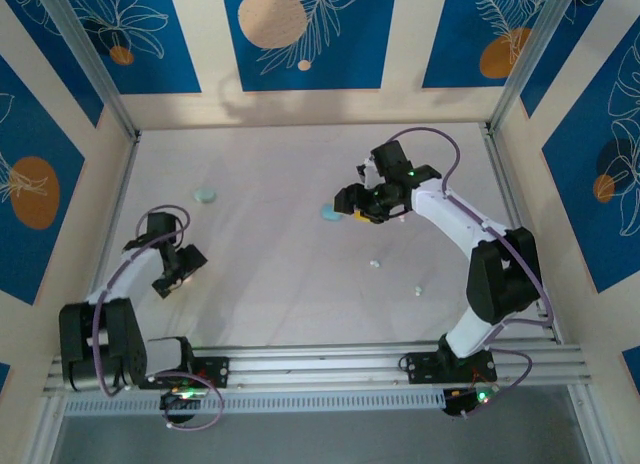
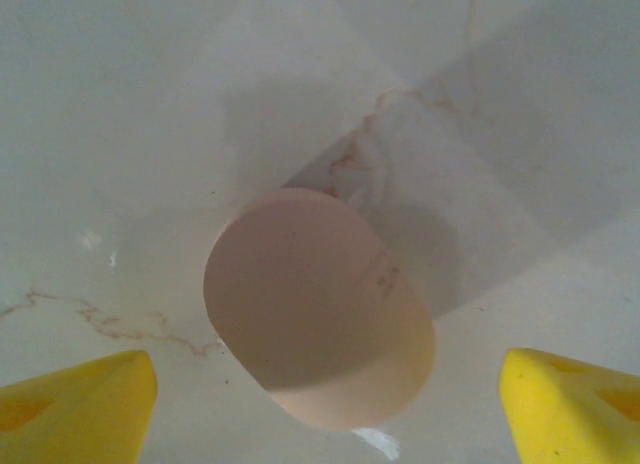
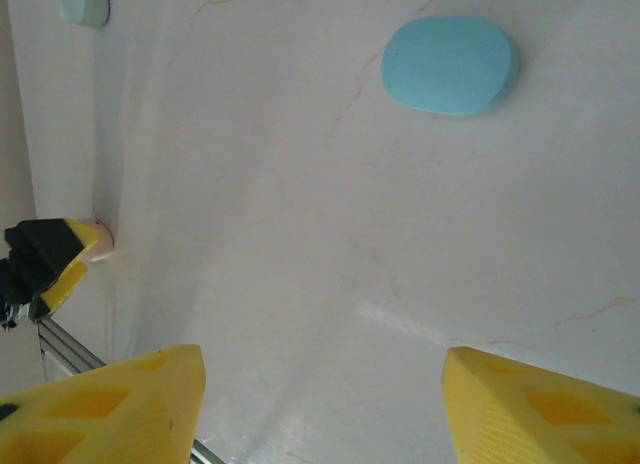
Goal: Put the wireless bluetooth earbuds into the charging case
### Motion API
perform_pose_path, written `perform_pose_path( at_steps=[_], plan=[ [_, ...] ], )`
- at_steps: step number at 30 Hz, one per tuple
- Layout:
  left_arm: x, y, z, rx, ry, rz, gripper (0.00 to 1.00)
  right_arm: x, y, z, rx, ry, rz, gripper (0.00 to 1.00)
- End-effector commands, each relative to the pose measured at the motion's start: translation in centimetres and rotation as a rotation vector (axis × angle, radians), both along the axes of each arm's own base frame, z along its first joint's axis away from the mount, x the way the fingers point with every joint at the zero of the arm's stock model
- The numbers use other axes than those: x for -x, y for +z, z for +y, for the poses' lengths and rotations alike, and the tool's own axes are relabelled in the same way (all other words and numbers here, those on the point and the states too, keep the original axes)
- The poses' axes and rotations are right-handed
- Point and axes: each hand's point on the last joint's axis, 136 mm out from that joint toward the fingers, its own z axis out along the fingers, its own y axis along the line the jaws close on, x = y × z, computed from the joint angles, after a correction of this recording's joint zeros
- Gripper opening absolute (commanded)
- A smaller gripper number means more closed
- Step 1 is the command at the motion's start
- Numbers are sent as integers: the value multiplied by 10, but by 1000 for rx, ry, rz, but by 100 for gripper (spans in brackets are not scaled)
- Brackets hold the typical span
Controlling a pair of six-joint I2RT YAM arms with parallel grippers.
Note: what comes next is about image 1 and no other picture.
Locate black controller board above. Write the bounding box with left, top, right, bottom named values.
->
left=442, top=383, right=501, bottom=419
left=159, top=387, right=211, bottom=425

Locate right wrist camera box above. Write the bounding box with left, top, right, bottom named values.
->
left=355, top=152, right=382, bottom=186

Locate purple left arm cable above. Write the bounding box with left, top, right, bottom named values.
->
left=93, top=205, right=225, bottom=431

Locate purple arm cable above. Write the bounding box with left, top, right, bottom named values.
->
left=93, top=205, right=225, bottom=431
left=387, top=126, right=555, bottom=420

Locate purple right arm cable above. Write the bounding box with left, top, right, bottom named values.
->
left=387, top=126, right=555, bottom=420

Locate aluminium side rail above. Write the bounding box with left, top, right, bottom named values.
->
left=480, top=123, right=564, bottom=343
left=14, top=133, right=144, bottom=464

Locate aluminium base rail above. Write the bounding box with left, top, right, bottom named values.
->
left=42, top=339, right=594, bottom=395

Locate grey slotted cable duct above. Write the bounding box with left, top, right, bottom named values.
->
left=63, top=387, right=446, bottom=418

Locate aluminium frame post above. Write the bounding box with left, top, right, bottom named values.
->
left=487, top=0, right=574, bottom=135
left=35, top=0, right=142, bottom=141

